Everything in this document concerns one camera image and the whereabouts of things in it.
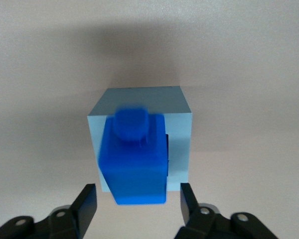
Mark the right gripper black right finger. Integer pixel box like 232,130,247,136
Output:
175,182,280,239

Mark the blue plastic peg part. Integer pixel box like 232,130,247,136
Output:
97,105,170,206

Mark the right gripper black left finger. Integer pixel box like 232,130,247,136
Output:
0,183,98,239

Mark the gray square base block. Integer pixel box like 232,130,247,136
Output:
86,86,194,193

